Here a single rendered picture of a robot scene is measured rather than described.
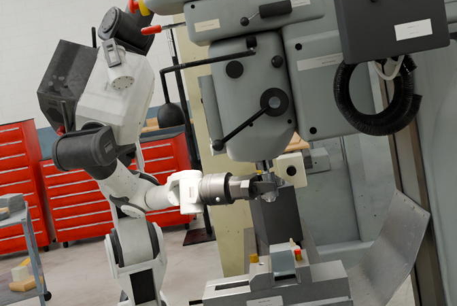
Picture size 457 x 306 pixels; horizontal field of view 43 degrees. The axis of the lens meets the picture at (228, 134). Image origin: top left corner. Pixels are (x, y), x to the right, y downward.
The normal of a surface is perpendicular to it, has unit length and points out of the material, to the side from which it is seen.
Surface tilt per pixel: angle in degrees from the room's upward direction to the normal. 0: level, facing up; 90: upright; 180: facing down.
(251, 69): 90
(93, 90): 58
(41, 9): 90
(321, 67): 90
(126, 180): 104
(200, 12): 90
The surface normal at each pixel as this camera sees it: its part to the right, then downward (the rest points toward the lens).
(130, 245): 0.26, -0.11
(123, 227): 0.31, 0.13
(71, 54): 0.15, -0.47
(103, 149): 0.95, -0.14
